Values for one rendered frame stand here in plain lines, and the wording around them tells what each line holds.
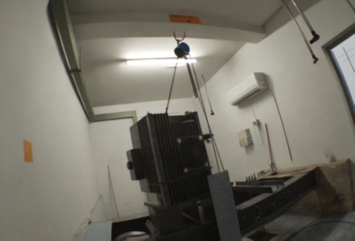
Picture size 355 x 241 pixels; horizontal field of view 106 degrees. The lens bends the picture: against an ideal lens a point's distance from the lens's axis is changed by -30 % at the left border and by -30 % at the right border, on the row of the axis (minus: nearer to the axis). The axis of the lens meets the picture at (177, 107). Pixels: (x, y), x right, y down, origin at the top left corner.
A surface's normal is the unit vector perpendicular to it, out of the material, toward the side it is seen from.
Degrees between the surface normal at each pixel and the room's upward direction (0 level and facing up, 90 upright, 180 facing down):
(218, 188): 90
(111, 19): 90
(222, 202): 90
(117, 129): 90
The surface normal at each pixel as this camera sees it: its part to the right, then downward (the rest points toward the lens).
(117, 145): 0.31, -0.32
